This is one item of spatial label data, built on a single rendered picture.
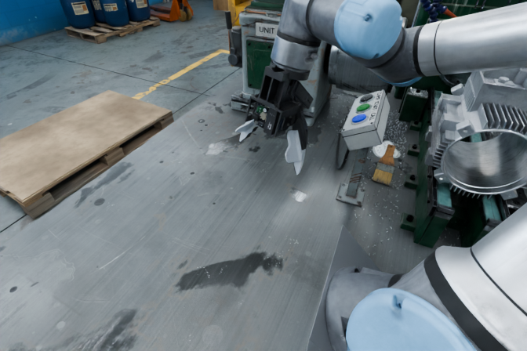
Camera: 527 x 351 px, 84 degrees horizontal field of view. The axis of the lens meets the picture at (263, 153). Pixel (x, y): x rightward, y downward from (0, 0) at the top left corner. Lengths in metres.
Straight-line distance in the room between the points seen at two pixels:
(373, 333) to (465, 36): 0.36
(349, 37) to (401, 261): 0.52
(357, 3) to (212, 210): 0.58
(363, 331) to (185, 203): 0.61
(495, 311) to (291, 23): 0.41
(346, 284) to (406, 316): 0.22
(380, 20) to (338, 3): 0.06
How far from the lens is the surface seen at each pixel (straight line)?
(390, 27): 0.42
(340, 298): 0.48
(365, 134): 0.63
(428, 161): 0.76
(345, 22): 0.41
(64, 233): 0.88
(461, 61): 0.48
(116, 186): 0.94
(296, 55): 0.50
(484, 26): 0.47
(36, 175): 2.33
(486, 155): 0.88
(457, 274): 0.28
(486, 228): 0.75
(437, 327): 0.27
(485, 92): 0.74
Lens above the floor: 1.39
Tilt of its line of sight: 38 degrees down
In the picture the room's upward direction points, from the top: straight up
